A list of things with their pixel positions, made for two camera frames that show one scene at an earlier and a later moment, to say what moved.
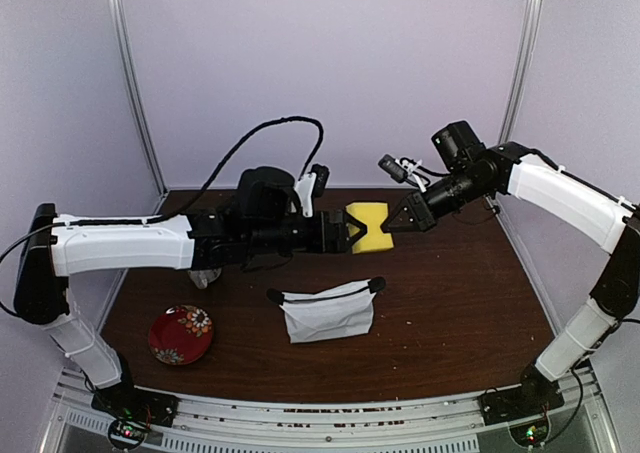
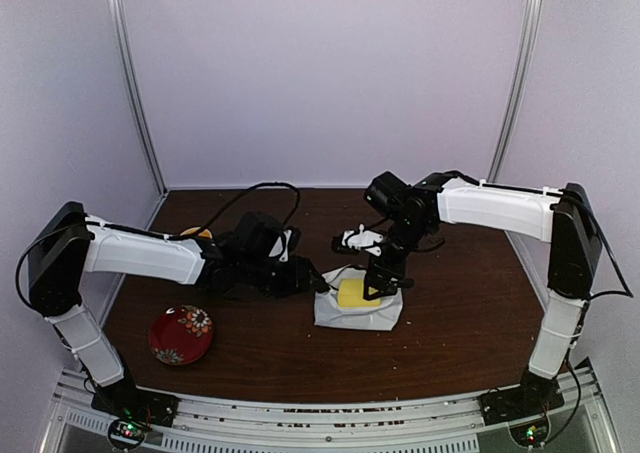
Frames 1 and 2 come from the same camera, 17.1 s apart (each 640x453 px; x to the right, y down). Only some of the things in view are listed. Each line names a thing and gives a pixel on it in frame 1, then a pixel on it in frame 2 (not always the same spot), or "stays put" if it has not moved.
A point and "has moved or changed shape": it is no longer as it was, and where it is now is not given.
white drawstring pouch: x=330 y=312 → x=327 y=312
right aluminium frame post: x=531 y=18 stays put
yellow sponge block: x=373 y=215 has moved or changed shape
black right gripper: x=420 y=210 → x=376 y=266
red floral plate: x=180 y=334 stays put
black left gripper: x=339 y=244 → x=298 y=278
